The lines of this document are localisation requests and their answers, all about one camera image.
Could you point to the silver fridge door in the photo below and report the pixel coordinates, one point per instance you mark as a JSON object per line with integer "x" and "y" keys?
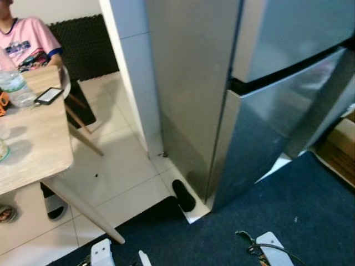
{"x": 260, "y": 138}

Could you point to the silver fridge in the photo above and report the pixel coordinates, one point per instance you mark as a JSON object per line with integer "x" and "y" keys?
{"x": 188, "y": 83}

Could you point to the dark blue carpet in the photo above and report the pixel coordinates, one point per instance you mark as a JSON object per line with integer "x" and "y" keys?
{"x": 277, "y": 221}

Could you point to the silver freezer door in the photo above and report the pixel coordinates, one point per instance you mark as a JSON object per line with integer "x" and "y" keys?
{"x": 288, "y": 33}

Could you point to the black slipper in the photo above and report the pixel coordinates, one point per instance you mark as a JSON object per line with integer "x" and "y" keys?
{"x": 184, "y": 197}

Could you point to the white chair with wooden legs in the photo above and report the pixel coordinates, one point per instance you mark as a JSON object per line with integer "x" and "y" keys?
{"x": 89, "y": 143}

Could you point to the black tablet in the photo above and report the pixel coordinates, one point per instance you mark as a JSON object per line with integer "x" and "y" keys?
{"x": 49, "y": 95}

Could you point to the black white sandal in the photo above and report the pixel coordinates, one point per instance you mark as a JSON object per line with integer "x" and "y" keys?
{"x": 55, "y": 208}

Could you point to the light wooden table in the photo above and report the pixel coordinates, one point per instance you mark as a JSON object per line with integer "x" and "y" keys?
{"x": 33, "y": 144}

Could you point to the person in pink shirt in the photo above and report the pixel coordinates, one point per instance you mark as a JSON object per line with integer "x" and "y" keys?
{"x": 28, "y": 39}

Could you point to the tall clear water bottle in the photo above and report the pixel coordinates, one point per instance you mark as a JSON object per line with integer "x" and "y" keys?
{"x": 14, "y": 86}

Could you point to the black and orange device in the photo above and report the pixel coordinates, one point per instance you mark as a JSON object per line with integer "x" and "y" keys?
{"x": 3, "y": 102}

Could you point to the grey sandal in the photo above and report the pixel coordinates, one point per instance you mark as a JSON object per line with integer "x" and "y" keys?
{"x": 6, "y": 215}

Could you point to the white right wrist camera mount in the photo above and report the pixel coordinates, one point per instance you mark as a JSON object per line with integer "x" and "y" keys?
{"x": 272, "y": 246}

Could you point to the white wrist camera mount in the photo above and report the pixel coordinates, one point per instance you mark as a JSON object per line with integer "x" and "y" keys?
{"x": 102, "y": 254}
{"x": 272, "y": 246}

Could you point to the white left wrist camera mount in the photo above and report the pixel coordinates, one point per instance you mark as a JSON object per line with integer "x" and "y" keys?
{"x": 102, "y": 254}

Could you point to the black ribbed wall panel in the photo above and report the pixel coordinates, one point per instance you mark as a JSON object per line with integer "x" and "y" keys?
{"x": 83, "y": 50}

